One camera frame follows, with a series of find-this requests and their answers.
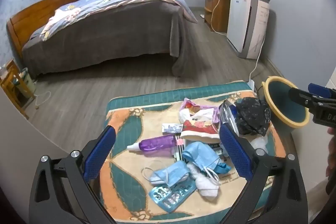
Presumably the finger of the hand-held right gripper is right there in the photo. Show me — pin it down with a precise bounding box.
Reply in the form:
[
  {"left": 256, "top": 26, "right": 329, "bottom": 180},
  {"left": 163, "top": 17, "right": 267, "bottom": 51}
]
[
  {"left": 289, "top": 87, "right": 336, "bottom": 109},
  {"left": 308, "top": 83, "right": 336, "bottom": 98}
]

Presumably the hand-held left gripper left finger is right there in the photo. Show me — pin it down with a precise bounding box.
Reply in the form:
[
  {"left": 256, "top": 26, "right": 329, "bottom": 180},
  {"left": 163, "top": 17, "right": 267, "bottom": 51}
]
[{"left": 29, "top": 126, "right": 117, "bottom": 224}]

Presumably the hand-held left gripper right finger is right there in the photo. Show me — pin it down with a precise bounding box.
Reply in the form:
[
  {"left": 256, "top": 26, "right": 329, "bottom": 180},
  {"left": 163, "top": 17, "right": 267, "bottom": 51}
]
[{"left": 219, "top": 124, "right": 308, "bottom": 224}]

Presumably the teal bin with yellow rim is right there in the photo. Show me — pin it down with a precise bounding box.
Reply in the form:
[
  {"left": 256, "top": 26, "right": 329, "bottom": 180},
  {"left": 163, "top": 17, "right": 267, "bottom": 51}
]
[{"left": 264, "top": 76, "right": 311, "bottom": 135}]

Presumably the clear plastic wrapper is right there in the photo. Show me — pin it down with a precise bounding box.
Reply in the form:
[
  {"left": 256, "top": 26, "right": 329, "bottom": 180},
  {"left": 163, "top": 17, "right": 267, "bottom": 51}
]
[{"left": 219, "top": 99, "right": 240, "bottom": 132}]

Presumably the black plastic bag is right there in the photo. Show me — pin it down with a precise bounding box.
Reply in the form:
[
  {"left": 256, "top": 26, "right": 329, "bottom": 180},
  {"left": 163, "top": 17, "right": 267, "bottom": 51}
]
[{"left": 235, "top": 97, "right": 271, "bottom": 136}]

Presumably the white tissue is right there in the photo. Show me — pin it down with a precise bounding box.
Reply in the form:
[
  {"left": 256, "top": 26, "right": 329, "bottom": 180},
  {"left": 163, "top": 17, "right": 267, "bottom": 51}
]
[{"left": 188, "top": 162, "right": 220, "bottom": 200}]

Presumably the red white snack packet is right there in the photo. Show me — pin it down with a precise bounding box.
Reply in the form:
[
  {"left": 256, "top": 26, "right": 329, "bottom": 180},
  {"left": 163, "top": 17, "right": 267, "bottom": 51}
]
[{"left": 181, "top": 120, "right": 221, "bottom": 141}]

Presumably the purple plastic bottle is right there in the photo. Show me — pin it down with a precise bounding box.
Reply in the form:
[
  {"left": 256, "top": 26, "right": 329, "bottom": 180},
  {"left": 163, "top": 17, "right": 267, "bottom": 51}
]
[{"left": 127, "top": 134, "right": 177, "bottom": 158}]

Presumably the small blue white box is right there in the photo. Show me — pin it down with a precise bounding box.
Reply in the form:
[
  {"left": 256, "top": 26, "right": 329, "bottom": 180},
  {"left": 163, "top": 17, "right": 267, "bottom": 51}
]
[{"left": 161, "top": 123, "right": 184, "bottom": 134}]

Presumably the blue blister pack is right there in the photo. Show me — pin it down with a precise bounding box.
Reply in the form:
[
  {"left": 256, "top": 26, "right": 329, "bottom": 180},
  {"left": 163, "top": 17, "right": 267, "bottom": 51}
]
[{"left": 149, "top": 179, "right": 197, "bottom": 213}]

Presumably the person's right hand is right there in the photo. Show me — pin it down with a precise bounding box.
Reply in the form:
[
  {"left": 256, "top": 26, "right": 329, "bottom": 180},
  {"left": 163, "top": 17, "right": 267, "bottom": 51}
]
[{"left": 326, "top": 126, "right": 336, "bottom": 188}]

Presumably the white crumpled plastic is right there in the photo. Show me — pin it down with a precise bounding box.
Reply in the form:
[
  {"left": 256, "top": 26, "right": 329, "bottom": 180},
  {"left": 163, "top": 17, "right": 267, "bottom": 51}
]
[{"left": 249, "top": 135, "right": 269, "bottom": 154}]

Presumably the teal orange patterned mat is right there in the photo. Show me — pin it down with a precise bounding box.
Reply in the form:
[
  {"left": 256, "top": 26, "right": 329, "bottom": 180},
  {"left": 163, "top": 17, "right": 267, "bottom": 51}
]
[{"left": 100, "top": 80, "right": 287, "bottom": 224}]

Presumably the striped flat packet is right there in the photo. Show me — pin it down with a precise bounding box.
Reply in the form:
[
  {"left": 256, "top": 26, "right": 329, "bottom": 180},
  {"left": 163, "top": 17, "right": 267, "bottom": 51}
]
[{"left": 174, "top": 136, "right": 185, "bottom": 161}]

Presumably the white air purifier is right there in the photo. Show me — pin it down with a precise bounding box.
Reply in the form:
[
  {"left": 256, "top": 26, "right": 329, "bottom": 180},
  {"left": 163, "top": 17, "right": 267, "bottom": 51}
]
[{"left": 226, "top": 0, "right": 271, "bottom": 59}]

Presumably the wooden bedside table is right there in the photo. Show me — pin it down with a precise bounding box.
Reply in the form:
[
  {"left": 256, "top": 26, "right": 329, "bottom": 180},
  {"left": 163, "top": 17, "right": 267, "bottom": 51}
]
[{"left": 0, "top": 59, "right": 36, "bottom": 120}]

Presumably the bed with grey blanket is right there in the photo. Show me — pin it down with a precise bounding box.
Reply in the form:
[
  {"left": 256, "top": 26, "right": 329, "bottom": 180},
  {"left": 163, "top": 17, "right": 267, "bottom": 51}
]
[{"left": 22, "top": 0, "right": 200, "bottom": 78}]

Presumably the wooden cabinet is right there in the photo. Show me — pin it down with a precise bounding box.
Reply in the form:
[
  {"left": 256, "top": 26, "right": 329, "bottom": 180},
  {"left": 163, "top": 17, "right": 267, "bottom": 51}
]
[{"left": 204, "top": 0, "right": 232, "bottom": 33}]

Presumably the wooden bed headboard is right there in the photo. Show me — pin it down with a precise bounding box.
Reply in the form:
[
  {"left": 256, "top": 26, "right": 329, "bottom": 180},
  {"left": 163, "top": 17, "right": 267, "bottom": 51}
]
[{"left": 7, "top": 0, "right": 79, "bottom": 63}]

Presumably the white power cable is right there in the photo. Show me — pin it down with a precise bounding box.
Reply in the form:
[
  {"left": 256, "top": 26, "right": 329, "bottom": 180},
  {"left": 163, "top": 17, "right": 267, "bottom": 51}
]
[{"left": 248, "top": 30, "right": 269, "bottom": 83}]

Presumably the white floor cable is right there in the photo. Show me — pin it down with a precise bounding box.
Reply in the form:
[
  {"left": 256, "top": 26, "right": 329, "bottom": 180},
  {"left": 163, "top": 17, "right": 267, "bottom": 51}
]
[{"left": 34, "top": 90, "right": 52, "bottom": 109}]

